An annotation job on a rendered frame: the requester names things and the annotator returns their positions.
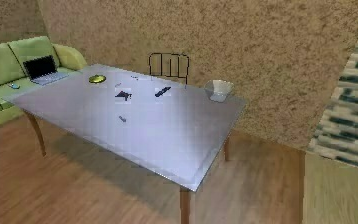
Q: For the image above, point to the black remote control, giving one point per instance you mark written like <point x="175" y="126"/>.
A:
<point x="162" y="91"/>

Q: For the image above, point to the grey table with wooden legs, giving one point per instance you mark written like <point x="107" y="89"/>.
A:
<point x="160" y="133"/>

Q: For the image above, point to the clear glass bowl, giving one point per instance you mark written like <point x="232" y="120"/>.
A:
<point x="218" y="90"/>

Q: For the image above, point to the small dark pen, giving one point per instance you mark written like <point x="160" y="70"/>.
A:
<point x="134" y="77"/>

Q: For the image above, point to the small grey object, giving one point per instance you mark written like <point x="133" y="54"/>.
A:
<point x="122" y="118"/>

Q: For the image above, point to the small pale pen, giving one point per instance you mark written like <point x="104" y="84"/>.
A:
<point x="118" y="85"/>

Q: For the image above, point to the yellow-green round plate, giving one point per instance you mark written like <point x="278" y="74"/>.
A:
<point x="97" y="79"/>

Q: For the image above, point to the grey laptop with black screen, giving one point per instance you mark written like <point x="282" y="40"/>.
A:
<point x="42" y="71"/>

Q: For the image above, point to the small blue object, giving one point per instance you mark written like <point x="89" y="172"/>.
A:
<point x="14" y="86"/>

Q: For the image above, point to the green sofa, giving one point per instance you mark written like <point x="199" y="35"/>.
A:
<point x="7" y="63"/>

